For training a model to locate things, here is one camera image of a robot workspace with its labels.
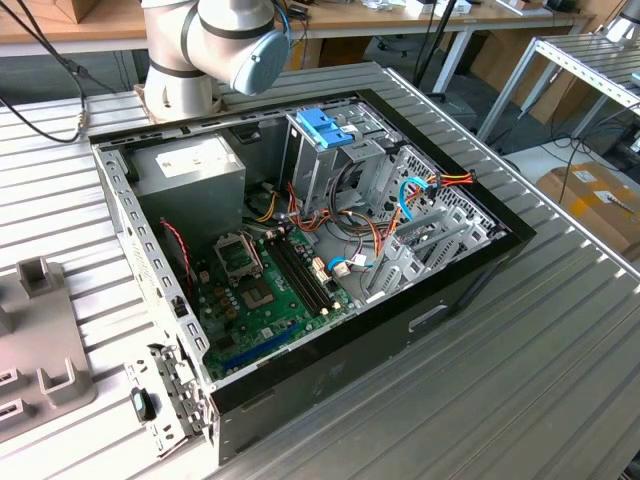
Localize blue plastic bay bracket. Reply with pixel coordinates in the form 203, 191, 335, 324
295, 108, 359, 150

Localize grey parts rack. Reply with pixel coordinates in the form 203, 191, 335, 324
0, 257, 97, 444

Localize metal socket cover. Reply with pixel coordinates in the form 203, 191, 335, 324
213, 232, 265, 281

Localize blue expansion slot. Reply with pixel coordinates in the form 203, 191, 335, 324
221, 322, 302, 372

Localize black office chair base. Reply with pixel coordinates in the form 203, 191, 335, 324
377, 34, 416, 57

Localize blue data wire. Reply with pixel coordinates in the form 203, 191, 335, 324
327, 176, 434, 275

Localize open black PC case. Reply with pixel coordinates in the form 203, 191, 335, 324
88, 88, 537, 467

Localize grey power supply unit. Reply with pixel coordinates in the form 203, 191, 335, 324
127, 132, 247, 251

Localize grey metal drive cage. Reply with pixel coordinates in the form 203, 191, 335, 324
279, 97, 404, 221

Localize yellow orange wire bundle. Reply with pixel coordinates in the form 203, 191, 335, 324
247, 182, 281, 225

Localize black RAM slot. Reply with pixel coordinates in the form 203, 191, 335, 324
282, 230, 338, 309
276, 233, 333, 312
263, 237, 321, 318
270, 235, 327, 315

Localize brown cardboard box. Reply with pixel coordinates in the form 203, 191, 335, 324
299, 37, 374, 71
469, 29, 539, 96
52, 0, 146, 25
529, 74, 599, 126

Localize red black twisted wire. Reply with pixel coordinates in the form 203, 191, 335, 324
158, 217, 195, 296

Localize wooden top desk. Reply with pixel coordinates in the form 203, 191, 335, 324
287, 0, 596, 41
0, 0, 151, 57

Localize red yellow orange power wire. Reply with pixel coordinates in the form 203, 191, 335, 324
424, 169, 475, 194

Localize black tripod stand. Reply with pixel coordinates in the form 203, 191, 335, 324
413, 0, 459, 101

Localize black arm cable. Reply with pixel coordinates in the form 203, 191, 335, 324
0, 0, 121, 145

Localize green motherboard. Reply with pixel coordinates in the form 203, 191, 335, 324
192, 227, 359, 382

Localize cream board connector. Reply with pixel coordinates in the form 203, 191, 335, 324
310, 255, 332, 287

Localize grey metal disk bay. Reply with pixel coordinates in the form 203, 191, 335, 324
360, 197, 504, 305

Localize cardboard box with white label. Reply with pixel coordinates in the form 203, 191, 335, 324
535, 160, 640, 261

